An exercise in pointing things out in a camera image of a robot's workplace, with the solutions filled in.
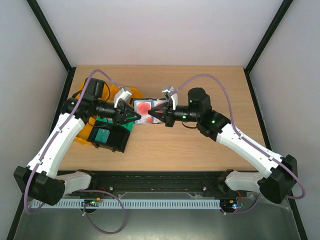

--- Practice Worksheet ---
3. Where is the green bin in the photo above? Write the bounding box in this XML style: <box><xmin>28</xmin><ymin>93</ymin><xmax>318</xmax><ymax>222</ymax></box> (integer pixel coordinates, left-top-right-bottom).
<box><xmin>96</xmin><ymin>116</ymin><xmax>134</xmax><ymax>132</ymax></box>

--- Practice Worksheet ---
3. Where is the white slotted cable duct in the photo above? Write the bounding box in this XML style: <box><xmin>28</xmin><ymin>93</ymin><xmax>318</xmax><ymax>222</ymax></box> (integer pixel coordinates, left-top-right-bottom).
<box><xmin>43</xmin><ymin>199</ymin><xmax>221</xmax><ymax>210</ymax></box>

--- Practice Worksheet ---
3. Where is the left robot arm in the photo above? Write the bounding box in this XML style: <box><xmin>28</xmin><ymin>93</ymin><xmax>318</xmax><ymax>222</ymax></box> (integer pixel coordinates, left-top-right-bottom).
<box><xmin>13</xmin><ymin>78</ymin><xmax>141</xmax><ymax>206</ymax></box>

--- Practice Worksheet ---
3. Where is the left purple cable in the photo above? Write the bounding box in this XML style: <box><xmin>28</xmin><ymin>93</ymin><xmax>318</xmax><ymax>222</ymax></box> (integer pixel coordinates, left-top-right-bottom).
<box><xmin>23</xmin><ymin>69</ymin><xmax>126</xmax><ymax>235</ymax></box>

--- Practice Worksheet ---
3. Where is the yellow bin far left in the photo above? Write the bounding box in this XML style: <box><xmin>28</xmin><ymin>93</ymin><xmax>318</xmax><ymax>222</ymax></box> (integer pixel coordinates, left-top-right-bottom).
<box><xmin>74</xmin><ymin>77</ymin><xmax>118</xmax><ymax>101</ymax></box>

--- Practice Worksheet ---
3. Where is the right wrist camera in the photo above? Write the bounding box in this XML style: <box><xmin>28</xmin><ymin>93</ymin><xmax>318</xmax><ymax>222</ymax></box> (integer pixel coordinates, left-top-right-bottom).
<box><xmin>161</xmin><ymin>85</ymin><xmax>178</xmax><ymax>111</ymax></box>

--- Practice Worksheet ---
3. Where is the black bin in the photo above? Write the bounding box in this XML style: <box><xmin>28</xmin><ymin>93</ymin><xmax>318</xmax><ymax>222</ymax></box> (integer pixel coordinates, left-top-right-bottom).
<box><xmin>88</xmin><ymin>121</ymin><xmax>131</xmax><ymax>153</ymax></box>

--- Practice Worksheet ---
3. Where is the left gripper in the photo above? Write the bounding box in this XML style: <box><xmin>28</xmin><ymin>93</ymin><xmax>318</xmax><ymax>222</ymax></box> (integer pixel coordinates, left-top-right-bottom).
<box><xmin>94</xmin><ymin>100</ymin><xmax>142</xmax><ymax>126</ymax></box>

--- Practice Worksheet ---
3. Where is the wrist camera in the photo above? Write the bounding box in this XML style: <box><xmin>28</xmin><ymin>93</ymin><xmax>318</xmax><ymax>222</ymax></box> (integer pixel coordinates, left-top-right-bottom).
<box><xmin>113</xmin><ymin>87</ymin><xmax>132</xmax><ymax>108</ymax></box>
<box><xmin>161</xmin><ymin>85</ymin><xmax>178</xmax><ymax>111</ymax></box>

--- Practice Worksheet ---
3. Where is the right black frame post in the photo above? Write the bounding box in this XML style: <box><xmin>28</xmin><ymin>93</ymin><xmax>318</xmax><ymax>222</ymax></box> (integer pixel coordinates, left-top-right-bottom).
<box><xmin>244</xmin><ymin>0</ymin><xmax>294</xmax><ymax>73</ymax></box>

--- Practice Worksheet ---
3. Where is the red circle card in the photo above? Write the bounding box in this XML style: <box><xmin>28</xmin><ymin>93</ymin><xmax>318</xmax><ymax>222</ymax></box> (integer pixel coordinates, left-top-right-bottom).
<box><xmin>134</xmin><ymin>101</ymin><xmax>152</xmax><ymax>125</ymax></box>
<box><xmin>152</xmin><ymin>99</ymin><xmax>166</xmax><ymax>124</ymax></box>

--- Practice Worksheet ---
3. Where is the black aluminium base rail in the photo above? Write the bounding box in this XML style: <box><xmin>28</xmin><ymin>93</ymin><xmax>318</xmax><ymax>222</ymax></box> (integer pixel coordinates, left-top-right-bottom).
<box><xmin>24</xmin><ymin>170</ymin><xmax>293</xmax><ymax>199</ymax></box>

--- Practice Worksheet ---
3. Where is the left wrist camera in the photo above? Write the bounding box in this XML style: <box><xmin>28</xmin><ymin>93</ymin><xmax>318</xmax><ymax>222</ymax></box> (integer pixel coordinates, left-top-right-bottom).
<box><xmin>113</xmin><ymin>87</ymin><xmax>132</xmax><ymax>108</ymax></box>

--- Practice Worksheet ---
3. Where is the teal card stack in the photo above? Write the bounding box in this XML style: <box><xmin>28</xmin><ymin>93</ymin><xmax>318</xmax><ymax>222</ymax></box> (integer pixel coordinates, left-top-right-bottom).
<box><xmin>94</xmin><ymin>128</ymin><xmax>110</xmax><ymax>144</ymax></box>

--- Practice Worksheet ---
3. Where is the purple cable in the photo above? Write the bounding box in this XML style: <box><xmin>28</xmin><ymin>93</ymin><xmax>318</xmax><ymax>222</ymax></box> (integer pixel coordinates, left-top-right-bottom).
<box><xmin>23</xmin><ymin>69</ymin><xmax>126</xmax><ymax>235</ymax></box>
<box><xmin>172</xmin><ymin>73</ymin><xmax>306</xmax><ymax>216</ymax></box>

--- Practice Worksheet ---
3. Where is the black leather card holder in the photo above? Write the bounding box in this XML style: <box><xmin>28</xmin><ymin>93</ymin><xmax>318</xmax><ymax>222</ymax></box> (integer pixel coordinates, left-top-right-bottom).
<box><xmin>133</xmin><ymin>98</ymin><xmax>167</xmax><ymax>125</ymax></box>

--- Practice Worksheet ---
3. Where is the yellow bin far right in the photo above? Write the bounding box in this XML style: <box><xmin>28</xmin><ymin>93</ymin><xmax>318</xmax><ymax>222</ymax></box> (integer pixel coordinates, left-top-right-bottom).
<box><xmin>129</xmin><ymin>87</ymin><xmax>144</xmax><ymax>105</ymax></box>

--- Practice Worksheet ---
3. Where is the yellow bin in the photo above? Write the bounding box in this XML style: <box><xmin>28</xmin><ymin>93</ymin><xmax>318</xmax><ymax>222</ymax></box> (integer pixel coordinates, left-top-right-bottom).
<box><xmin>74</xmin><ymin>116</ymin><xmax>97</xmax><ymax>146</ymax></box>
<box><xmin>74</xmin><ymin>77</ymin><xmax>118</xmax><ymax>101</ymax></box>
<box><xmin>129</xmin><ymin>87</ymin><xmax>144</xmax><ymax>105</ymax></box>

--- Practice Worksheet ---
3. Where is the left black frame post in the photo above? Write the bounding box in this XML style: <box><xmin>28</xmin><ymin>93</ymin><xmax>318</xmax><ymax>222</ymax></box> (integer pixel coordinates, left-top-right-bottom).
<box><xmin>26</xmin><ymin>0</ymin><xmax>74</xmax><ymax>73</ymax></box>

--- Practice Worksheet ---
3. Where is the black frame post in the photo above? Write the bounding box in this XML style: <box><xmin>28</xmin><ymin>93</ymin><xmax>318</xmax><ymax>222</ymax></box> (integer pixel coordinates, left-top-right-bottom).
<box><xmin>244</xmin><ymin>0</ymin><xmax>294</xmax><ymax>73</ymax></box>
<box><xmin>26</xmin><ymin>0</ymin><xmax>74</xmax><ymax>73</ymax></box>

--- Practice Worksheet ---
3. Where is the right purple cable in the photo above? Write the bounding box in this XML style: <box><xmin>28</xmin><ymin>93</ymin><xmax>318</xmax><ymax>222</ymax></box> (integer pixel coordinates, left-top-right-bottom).
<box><xmin>172</xmin><ymin>73</ymin><xmax>306</xmax><ymax>216</ymax></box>

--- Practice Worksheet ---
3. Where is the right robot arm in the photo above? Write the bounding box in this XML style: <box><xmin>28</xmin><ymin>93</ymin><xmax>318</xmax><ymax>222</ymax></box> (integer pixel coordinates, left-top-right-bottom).
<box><xmin>148</xmin><ymin>87</ymin><xmax>298</xmax><ymax>204</ymax></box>

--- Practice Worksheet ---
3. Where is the yellow bin near left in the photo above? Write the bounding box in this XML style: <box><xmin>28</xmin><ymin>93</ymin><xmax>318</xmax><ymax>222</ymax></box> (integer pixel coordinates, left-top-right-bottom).
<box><xmin>74</xmin><ymin>116</ymin><xmax>97</xmax><ymax>146</ymax></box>

